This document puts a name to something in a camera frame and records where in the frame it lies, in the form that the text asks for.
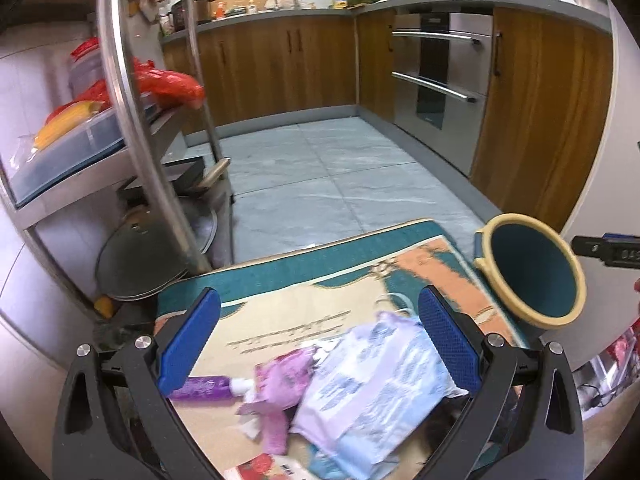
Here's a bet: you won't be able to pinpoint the pink purple snack wrapper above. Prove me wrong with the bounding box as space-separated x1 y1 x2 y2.
236 346 316 455

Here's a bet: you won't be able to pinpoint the white blue snack bag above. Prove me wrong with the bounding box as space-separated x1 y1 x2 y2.
291 311 466 479

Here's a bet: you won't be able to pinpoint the red floral paper cup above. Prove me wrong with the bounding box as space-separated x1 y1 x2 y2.
224 453 317 480

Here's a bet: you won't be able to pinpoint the stainless steel shelf rack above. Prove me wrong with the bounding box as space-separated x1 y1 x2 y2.
1 0 233 322

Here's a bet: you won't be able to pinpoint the blue lidded storage box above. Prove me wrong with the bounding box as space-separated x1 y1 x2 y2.
6 108 125 208

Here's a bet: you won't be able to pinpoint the red-lidded plastic jar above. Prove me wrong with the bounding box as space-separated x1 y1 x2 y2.
67 37 109 99

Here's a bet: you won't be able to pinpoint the yellow corn cob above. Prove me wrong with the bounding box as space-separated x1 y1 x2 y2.
34 101 105 151

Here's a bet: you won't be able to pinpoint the wooden kitchen cabinets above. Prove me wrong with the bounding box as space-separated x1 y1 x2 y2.
162 6 614 233

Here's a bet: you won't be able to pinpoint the teal yellow-rimmed trash bin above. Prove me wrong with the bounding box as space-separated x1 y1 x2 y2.
473 214 587 330

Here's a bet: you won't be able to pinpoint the red plastic bag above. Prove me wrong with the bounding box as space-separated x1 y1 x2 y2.
46 58 205 125

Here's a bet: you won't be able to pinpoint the purple bottle white cap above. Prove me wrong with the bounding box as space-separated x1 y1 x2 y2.
169 376 255 402

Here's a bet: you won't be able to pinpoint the teal beige patterned mat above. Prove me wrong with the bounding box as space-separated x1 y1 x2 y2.
154 218 532 480

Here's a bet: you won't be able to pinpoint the stainless built-in oven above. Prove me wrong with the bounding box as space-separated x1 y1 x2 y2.
392 12 492 176

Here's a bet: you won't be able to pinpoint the glass pan lid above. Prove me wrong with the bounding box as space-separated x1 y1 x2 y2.
96 205 188 302

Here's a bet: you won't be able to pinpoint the black square tray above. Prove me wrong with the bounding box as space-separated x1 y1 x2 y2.
116 156 205 205

